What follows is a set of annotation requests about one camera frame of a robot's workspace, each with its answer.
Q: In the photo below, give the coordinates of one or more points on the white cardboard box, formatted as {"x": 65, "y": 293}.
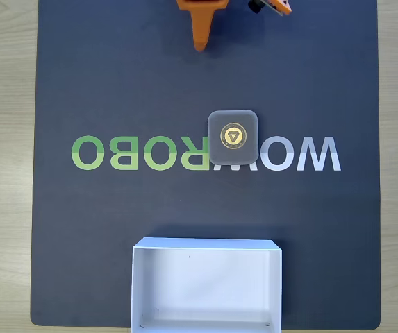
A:
{"x": 205, "y": 284}

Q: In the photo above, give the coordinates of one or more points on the grey square case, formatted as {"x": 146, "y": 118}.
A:
{"x": 219, "y": 152}

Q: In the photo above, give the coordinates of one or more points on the dark mat with WOWROBO print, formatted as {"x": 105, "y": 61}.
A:
{"x": 115, "y": 86}

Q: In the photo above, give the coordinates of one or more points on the orange camera mount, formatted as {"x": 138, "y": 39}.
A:
{"x": 278, "y": 6}

